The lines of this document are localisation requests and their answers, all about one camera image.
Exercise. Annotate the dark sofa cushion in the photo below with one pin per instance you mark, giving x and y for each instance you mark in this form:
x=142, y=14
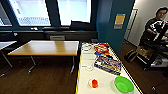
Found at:
x=81, y=25

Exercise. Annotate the white framed doorway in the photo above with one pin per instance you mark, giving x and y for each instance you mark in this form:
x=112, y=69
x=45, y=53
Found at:
x=131, y=25

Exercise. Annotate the tan black backpack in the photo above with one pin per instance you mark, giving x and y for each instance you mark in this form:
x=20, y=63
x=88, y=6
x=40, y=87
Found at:
x=131, y=55

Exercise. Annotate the small white puck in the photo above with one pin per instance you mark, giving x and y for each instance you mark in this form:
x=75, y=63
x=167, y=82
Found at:
x=88, y=68

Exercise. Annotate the grey bench panel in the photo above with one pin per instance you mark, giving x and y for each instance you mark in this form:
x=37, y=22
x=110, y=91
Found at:
x=57, y=37

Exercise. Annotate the person in dark shirt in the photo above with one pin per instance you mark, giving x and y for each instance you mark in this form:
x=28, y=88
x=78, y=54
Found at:
x=153, y=26

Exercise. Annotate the yellow wall sign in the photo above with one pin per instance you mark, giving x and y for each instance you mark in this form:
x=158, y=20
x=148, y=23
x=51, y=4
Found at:
x=119, y=21

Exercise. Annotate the long wooden table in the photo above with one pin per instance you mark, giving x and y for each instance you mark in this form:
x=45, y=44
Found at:
x=46, y=47

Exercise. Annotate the small orange ball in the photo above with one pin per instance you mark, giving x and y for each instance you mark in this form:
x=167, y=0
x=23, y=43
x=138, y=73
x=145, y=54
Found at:
x=94, y=83

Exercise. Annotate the small white sill item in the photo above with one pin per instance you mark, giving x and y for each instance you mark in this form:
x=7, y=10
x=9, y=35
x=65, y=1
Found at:
x=34, y=29

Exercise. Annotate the green bowl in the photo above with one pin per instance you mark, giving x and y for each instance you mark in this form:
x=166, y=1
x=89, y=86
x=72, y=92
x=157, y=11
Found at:
x=124, y=84

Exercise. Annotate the bright window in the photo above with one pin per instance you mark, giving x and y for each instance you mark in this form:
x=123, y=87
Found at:
x=3, y=15
x=31, y=11
x=74, y=11

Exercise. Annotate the dark window bench sofa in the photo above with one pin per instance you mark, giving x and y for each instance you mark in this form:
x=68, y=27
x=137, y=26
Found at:
x=33, y=35

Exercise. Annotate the colourful snack packets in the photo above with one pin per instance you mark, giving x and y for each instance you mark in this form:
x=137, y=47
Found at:
x=101, y=49

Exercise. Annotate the clear glass bowl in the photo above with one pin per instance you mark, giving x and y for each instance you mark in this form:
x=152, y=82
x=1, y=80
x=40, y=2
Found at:
x=87, y=47

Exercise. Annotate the yellow air hockey table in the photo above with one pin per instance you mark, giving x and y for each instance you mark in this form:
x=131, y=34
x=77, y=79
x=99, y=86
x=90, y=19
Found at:
x=103, y=81

